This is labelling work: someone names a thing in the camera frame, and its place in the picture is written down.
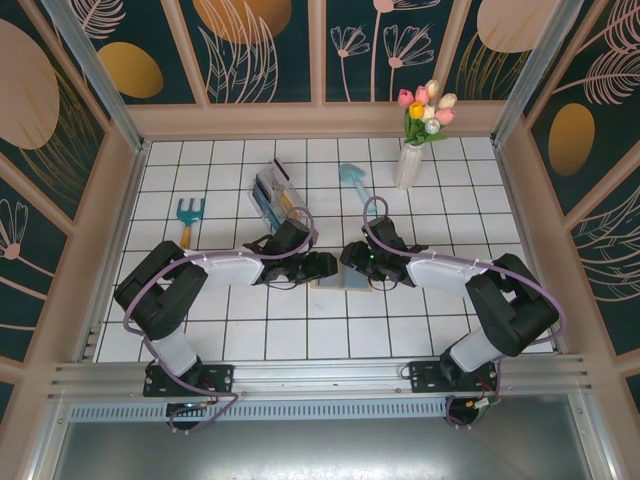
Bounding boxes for blue card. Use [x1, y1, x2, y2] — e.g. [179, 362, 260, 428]
[252, 183, 274, 214]

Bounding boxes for clear acrylic card organizer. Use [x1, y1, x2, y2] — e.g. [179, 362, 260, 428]
[248, 158, 307, 226]

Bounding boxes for light blue toy shovel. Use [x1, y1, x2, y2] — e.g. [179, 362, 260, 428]
[338, 163, 379, 215]

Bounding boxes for white ribbed vase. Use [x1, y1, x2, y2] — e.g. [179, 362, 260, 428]
[393, 142, 424, 190]

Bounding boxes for artificial tulip bouquet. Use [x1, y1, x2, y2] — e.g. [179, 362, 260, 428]
[397, 78, 459, 149]

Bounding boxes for small green circuit board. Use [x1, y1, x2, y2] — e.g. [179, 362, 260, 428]
[467, 397, 501, 416]

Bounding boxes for small black circuit board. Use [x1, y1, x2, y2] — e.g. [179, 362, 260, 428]
[167, 401, 214, 416]

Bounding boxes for grey metal sheet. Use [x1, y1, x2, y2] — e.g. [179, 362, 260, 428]
[49, 419, 601, 480]

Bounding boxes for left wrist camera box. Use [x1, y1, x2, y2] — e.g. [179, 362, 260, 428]
[272, 219, 311, 254]

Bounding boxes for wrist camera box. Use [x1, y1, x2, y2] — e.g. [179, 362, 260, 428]
[272, 219, 311, 254]
[362, 217, 401, 251]

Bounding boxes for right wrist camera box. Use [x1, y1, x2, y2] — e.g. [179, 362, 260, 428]
[362, 217, 401, 251]

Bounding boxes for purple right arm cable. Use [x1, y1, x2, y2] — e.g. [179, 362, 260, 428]
[360, 195, 560, 431]

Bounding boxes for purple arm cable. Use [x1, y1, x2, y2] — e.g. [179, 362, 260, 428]
[360, 195, 560, 431]
[122, 205, 319, 436]

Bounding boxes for aluminium front rail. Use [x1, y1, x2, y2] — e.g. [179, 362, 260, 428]
[47, 353, 594, 401]

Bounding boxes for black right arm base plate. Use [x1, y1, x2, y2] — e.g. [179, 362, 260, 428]
[408, 358, 501, 394]

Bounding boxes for teal garden fork yellow handle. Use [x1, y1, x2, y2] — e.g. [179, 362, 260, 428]
[175, 197, 207, 250]

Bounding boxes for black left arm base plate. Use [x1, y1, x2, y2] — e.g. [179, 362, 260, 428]
[143, 362, 236, 399]

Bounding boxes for grey slotted cable duct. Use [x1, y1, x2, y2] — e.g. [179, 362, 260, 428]
[67, 402, 451, 424]

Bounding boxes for aluminium side rail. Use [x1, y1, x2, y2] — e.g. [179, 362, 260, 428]
[74, 141, 151, 364]
[492, 139, 566, 354]

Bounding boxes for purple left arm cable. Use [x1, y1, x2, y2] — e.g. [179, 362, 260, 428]
[122, 205, 319, 436]

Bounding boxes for wall panel flower outlines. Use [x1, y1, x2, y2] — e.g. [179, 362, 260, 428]
[322, 0, 456, 105]

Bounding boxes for wall panel pink fern outlines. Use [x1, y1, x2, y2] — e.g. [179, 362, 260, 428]
[564, 169, 640, 356]

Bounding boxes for aluminium corner post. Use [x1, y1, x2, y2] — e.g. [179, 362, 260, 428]
[489, 0, 586, 146]
[39, 0, 149, 154]

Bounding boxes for wall panel gold oval fern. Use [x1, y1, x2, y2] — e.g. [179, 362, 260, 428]
[524, 0, 640, 216]

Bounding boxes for wall panel pink oval grasses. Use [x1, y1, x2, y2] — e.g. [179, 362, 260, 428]
[439, 0, 551, 104]

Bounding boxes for wall panel single flower outline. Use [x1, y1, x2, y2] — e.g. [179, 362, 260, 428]
[0, 154, 76, 366]

